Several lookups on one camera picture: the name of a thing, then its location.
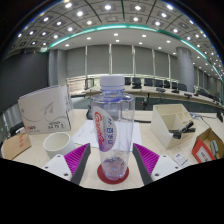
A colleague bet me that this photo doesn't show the flat round red coaster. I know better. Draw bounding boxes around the flat round red coaster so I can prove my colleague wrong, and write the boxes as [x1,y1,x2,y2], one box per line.
[96,163,130,185]

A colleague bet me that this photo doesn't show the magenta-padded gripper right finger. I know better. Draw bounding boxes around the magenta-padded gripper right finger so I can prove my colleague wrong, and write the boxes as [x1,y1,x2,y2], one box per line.
[132,142,184,186]

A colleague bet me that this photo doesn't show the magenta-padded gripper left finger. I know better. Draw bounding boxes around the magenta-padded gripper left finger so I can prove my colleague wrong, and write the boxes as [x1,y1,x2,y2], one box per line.
[40,142,92,186]

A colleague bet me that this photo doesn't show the white printed carton box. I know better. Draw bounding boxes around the white printed carton box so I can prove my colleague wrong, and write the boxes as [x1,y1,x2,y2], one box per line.
[17,84,74,135]

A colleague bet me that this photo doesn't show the beige desk organizer box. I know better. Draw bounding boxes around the beige desk organizer box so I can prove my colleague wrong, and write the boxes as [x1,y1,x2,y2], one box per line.
[149,103,198,150]

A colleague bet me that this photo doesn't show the small white labelled pack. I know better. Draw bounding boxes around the small white labelled pack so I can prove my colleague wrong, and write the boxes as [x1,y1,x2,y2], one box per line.
[173,152,190,168]

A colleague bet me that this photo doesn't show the black tool in organizer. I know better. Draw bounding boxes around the black tool in organizer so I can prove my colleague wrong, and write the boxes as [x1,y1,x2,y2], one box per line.
[172,120,197,140]

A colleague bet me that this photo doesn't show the row of black office chairs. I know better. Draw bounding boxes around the row of black office chairs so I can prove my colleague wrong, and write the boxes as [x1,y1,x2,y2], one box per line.
[84,76,224,101]

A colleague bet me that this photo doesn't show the small teal item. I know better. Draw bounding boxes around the small teal item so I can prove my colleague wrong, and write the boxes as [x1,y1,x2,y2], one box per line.
[209,139,220,158]

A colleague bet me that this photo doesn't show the black desk microphone unit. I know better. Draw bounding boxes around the black desk microphone unit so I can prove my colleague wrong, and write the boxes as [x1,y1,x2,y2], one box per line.
[85,104,94,120]

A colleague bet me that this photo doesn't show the white paper sheet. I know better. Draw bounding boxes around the white paper sheet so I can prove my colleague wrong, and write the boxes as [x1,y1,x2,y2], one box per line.
[71,119,143,149]

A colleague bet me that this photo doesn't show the cardboard box with red side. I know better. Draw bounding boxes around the cardboard box with red side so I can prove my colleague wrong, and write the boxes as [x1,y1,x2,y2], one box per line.
[191,127,224,164]

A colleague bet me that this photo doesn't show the clear plastic water bottle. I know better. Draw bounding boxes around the clear plastic water bottle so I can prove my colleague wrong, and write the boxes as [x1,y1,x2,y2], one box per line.
[89,74,136,182]

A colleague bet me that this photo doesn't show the brown cardboard sheet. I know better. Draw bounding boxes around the brown cardboard sheet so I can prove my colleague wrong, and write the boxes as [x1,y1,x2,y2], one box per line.
[0,132,33,161]

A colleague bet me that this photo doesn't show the white ceramic mug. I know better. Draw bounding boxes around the white ceramic mug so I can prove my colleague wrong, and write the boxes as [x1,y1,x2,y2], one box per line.
[42,131,77,160]

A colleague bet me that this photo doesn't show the round ceiling lights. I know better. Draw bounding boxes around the round ceiling lights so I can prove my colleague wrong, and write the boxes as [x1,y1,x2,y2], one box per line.
[16,0,221,73]

